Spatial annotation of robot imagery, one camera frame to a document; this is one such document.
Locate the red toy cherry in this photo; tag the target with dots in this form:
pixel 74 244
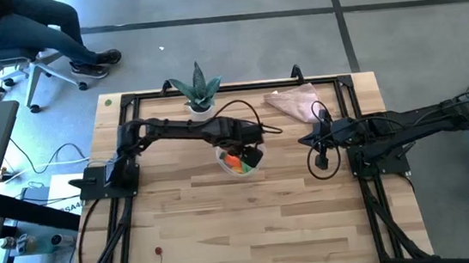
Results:
pixel 158 251

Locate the black table frame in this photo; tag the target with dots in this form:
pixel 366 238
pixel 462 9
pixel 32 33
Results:
pixel 234 88

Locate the person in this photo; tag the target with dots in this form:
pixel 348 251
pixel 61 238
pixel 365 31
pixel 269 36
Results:
pixel 35 34

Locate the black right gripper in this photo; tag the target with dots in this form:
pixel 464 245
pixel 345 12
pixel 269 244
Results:
pixel 334 134

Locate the green round sticker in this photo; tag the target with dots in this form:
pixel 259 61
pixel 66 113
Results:
pixel 108 102

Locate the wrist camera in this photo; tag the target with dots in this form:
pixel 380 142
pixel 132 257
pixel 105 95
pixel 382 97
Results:
pixel 254 156
pixel 321 162

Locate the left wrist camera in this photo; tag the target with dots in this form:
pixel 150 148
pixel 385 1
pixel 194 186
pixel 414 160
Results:
pixel 254 156

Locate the orange toy carrot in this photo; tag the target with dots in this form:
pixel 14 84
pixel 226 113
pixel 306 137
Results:
pixel 233 161

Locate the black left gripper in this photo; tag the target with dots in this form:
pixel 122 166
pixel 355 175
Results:
pixel 239 132

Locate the green succulent plant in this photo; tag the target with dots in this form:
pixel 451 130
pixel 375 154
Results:
pixel 199 87

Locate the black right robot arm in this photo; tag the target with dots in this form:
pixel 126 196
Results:
pixel 423 124

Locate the white cylindrical device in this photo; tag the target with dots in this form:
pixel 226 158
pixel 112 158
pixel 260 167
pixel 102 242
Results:
pixel 57 240

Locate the white plant pot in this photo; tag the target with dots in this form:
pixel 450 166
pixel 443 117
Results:
pixel 200 114

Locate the brown bottle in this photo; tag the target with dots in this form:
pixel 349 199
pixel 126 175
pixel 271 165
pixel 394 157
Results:
pixel 5 243

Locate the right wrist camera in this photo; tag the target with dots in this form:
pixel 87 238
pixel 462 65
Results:
pixel 321 162

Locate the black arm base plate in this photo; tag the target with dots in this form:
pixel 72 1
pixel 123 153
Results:
pixel 88 184
pixel 388 164

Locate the clear plastic tupperware container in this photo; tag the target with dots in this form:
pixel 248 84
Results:
pixel 224 163

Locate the beige cloth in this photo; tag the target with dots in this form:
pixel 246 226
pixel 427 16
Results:
pixel 296 101

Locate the white printed paper sheet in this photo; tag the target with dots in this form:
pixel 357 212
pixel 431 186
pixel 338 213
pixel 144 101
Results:
pixel 66 201

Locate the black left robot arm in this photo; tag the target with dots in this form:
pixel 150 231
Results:
pixel 174 128

